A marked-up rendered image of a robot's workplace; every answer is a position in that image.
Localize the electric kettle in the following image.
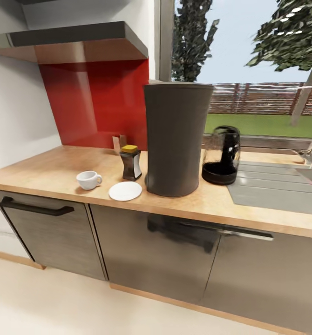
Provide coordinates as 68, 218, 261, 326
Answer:
202, 126, 241, 186

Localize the bottle of coffee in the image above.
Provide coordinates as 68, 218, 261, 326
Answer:
119, 145, 142, 181

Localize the saucer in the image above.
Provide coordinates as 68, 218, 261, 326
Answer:
109, 181, 142, 201

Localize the coffee cup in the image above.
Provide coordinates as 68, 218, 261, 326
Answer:
75, 170, 102, 190

